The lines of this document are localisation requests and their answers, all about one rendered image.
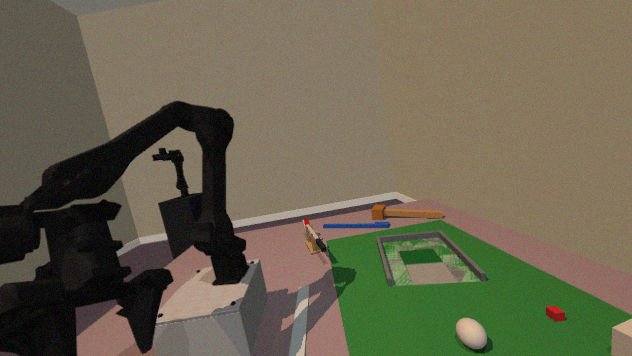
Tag green putting mat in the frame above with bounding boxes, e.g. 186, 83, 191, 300
326, 220, 632, 356

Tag blue l-shaped bar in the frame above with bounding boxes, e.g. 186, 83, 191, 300
323, 222, 390, 228

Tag small red block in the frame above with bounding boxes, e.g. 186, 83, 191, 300
546, 306, 565, 322

